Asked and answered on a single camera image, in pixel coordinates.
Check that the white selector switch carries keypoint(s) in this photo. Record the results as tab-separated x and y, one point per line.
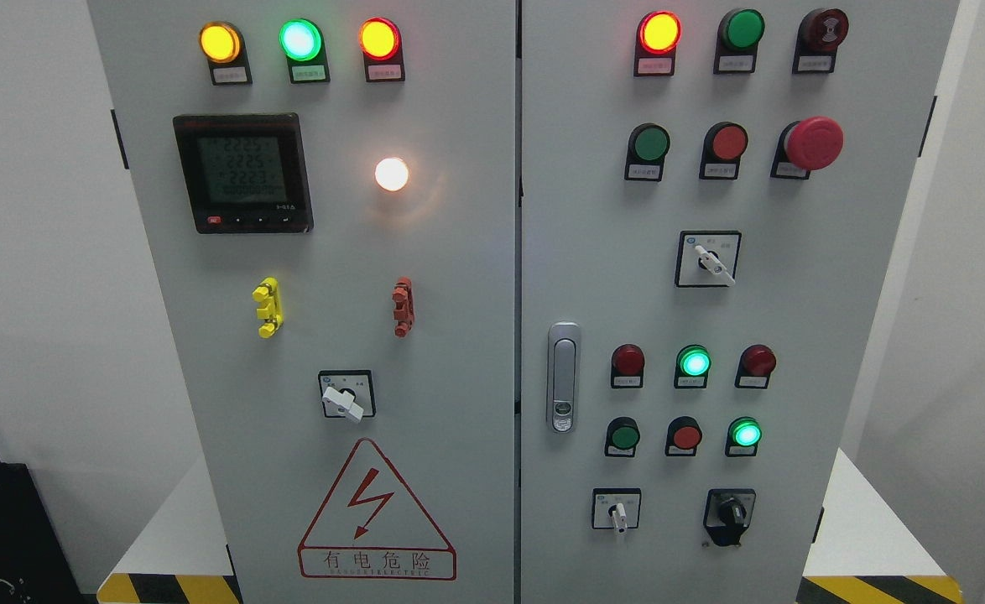
707	259
617	509

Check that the red push button upper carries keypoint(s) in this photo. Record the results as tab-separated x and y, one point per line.
723	146

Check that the grey cabinet door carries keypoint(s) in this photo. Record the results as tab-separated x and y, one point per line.
601	252
444	393

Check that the black digital power meter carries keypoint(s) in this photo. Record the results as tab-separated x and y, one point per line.
245	173

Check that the dark red indicator lower left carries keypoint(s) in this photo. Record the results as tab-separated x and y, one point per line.
627	367

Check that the red terminal connector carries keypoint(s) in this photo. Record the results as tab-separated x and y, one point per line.
403	314

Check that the green illuminated button lower right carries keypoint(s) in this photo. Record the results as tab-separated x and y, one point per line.
743	436

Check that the green indicator light top left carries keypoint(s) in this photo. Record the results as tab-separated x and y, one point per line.
304	48

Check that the black box with antenna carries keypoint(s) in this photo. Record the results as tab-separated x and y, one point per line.
33	567

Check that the green push button upper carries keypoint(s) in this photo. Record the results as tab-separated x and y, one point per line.
647	147

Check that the white glowing indicator light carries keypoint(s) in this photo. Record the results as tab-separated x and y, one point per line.
391	174

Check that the yellow terminal connector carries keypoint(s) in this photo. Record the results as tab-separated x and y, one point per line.
268	307

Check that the yellow indicator light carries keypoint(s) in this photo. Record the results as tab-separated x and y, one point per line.
223	45

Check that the silver door latch handle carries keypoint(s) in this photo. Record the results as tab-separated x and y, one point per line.
561	388

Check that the green lit indicator lower middle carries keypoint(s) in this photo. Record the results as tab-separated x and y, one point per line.
692	367

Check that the black rotary knob switch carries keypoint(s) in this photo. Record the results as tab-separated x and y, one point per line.
728	514

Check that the white platform with hazard stripes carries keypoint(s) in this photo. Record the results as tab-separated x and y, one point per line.
863	553

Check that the white selector switch bottom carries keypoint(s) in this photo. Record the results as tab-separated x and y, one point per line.
617	509

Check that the red electric hazard warning sticker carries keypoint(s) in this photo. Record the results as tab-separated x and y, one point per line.
371	526

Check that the dark red buzzer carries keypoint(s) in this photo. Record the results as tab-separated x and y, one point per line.
819	35

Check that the green push button lower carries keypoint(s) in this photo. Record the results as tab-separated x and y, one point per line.
622	437

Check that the green indicator top right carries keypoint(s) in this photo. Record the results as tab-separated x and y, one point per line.
738	35

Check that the red-orange indicator light left door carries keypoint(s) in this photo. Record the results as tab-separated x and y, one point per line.
381	46

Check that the red emergency stop mushroom button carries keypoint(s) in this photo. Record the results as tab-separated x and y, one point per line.
807	145

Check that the white selector switch left door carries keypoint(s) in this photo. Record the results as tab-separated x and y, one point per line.
347	394

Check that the red push button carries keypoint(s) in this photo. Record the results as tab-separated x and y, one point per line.
683	436
723	146

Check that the green push button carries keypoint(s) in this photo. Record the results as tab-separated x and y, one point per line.
647	147
622	437

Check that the right grey cabinet door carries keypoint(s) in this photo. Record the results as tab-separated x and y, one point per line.
601	252

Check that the red push button lower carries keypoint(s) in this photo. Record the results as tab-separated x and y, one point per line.
683	436

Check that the red indicator lower right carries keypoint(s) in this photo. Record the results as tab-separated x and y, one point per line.
756	366

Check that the white selector switch upper right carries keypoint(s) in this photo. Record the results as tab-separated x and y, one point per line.
707	259

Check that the left grey cabinet door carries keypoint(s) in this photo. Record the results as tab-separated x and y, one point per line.
444	393

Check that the red lit indicator top right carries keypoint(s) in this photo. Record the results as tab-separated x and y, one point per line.
656	40

